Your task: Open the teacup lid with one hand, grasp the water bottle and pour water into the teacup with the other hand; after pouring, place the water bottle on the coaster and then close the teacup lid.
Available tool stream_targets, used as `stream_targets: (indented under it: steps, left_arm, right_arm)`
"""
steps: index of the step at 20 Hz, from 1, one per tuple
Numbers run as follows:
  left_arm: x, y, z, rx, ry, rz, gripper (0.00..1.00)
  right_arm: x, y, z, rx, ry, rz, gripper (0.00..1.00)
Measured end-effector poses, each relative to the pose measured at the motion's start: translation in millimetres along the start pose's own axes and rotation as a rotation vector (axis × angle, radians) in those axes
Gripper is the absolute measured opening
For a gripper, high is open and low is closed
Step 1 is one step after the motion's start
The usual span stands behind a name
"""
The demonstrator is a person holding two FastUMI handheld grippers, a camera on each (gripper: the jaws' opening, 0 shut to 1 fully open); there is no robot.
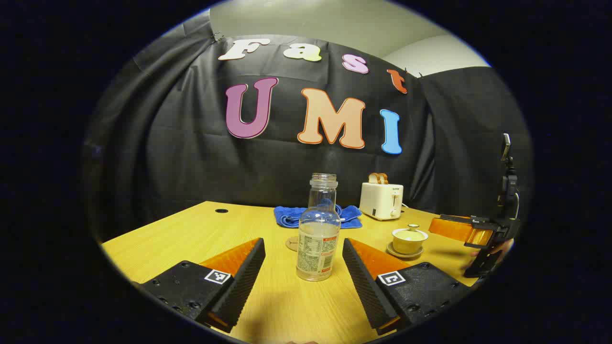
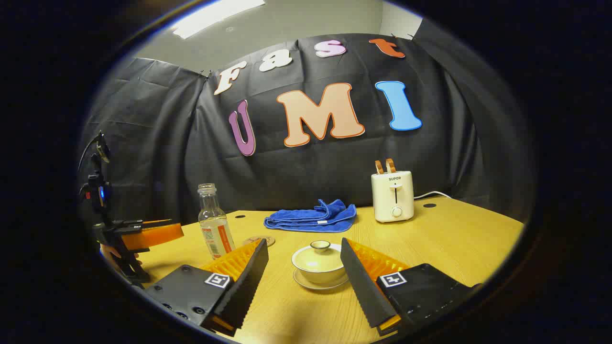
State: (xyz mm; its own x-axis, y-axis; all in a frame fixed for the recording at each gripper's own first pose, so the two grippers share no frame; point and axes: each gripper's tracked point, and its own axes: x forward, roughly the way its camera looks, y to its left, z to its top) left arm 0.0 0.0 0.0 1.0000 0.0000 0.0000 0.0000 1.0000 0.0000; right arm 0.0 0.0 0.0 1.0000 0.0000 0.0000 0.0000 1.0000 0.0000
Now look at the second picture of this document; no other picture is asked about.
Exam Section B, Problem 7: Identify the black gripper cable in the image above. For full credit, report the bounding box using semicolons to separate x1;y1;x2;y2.
77;132;104;173

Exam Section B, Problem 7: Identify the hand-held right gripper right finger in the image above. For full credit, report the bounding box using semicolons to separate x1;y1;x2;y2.
340;237;481;337

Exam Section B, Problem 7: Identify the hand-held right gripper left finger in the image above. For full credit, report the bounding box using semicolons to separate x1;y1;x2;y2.
143;238;269;337

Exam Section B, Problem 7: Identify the black backdrop cloth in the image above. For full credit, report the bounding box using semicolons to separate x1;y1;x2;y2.
79;18;536;231

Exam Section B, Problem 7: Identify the round wooden coaster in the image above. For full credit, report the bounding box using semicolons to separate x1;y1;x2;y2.
243;235;276;248

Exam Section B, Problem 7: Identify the cream ceramic teacup lid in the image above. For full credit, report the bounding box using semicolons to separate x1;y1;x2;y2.
292;240;345;271

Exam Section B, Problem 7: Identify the clear plastic water bottle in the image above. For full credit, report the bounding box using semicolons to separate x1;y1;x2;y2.
198;183;236;260

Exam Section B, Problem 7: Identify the blue folded towel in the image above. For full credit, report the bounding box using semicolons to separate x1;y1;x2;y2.
264;199;357;234

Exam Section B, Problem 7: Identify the cream toaster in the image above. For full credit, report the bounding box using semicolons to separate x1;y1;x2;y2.
372;171;415;224

